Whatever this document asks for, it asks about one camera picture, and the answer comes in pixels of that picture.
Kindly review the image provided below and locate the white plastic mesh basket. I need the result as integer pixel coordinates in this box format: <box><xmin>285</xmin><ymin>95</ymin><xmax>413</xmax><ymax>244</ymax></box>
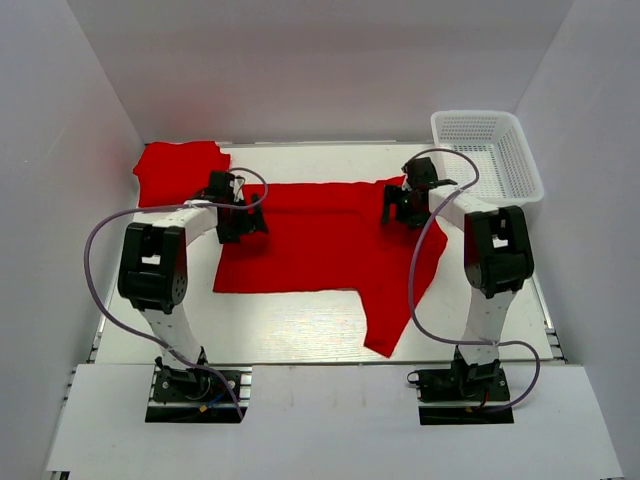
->
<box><xmin>431</xmin><ymin>110</ymin><xmax>544</xmax><ymax>206</ymax></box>

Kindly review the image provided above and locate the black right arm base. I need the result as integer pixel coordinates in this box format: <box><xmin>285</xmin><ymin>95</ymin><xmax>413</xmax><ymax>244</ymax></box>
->
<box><xmin>406</xmin><ymin>368</ymin><xmax>511</xmax><ymax>403</ymax></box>

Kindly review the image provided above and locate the red folded t shirt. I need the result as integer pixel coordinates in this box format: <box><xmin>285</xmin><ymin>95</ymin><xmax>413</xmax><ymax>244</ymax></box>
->
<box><xmin>133</xmin><ymin>141</ymin><xmax>231</xmax><ymax>208</ymax></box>

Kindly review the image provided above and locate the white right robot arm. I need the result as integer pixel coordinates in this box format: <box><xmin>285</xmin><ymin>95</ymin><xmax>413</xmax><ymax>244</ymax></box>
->
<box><xmin>381</xmin><ymin>148</ymin><xmax>534</xmax><ymax>376</ymax></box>

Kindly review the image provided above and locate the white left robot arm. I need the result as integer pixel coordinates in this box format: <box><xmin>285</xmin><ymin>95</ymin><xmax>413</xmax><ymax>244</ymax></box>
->
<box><xmin>117</xmin><ymin>167</ymin><xmax>268</xmax><ymax>369</ymax></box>

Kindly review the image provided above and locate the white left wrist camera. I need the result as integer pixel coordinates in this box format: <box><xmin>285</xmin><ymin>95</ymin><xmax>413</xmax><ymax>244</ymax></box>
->
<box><xmin>231</xmin><ymin>175</ymin><xmax>246</xmax><ymax>201</ymax></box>

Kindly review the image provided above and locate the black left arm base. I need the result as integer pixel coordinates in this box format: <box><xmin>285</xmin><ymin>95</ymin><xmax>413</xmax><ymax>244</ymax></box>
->
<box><xmin>151</xmin><ymin>357</ymin><xmax>241</xmax><ymax>404</ymax></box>

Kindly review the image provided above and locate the red t shirt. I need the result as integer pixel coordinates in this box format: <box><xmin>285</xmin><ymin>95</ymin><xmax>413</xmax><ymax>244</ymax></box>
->
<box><xmin>133</xmin><ymin>141</ymin><xmax>231</xmax><ymax>208</ymax></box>
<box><xmin>213</xmin><ymin>177</ymin><xmax>447</xmax><ymax>357</ymax></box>

